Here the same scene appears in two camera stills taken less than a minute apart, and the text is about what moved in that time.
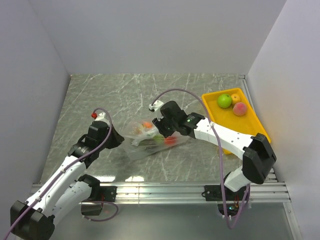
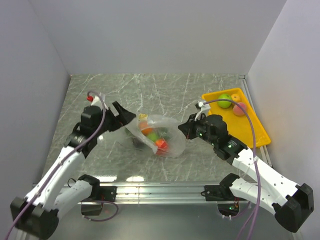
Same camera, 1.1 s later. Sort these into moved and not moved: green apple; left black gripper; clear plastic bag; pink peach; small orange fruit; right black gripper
Moved: right black gripper; left black gripper; clear plastic bag
Not moved: pink peach; small orange fruit; green apple
